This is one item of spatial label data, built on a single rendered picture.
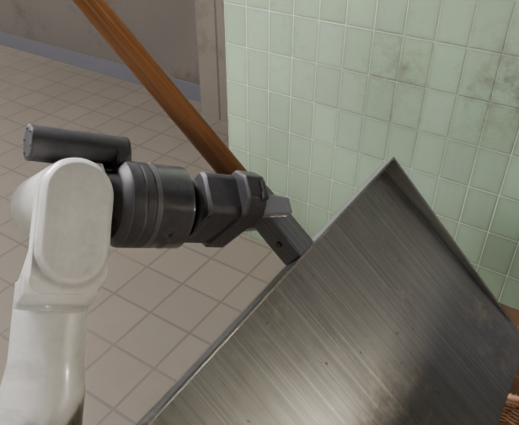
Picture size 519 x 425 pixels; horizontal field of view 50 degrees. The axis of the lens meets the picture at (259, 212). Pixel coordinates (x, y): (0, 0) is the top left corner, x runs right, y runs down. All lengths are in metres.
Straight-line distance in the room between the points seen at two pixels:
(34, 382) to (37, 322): 0.05
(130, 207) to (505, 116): 1.47
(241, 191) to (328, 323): 0.20
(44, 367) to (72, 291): 0.07
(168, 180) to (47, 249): 0.14
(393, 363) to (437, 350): 0.09
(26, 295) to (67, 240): 0.06
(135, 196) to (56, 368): 0.17
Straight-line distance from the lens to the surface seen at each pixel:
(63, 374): 0.53
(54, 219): 0.50
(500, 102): 1.85
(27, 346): 0.53
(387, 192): 0.86
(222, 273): 2.42
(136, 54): 0.68
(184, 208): 0.56
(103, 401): 2.04
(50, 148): 0.55
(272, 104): 2.20
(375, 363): 0.71
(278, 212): 0.64
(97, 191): 0.51
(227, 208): 0.58
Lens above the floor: 1.60
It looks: 35 degrees down
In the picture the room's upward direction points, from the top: straight up
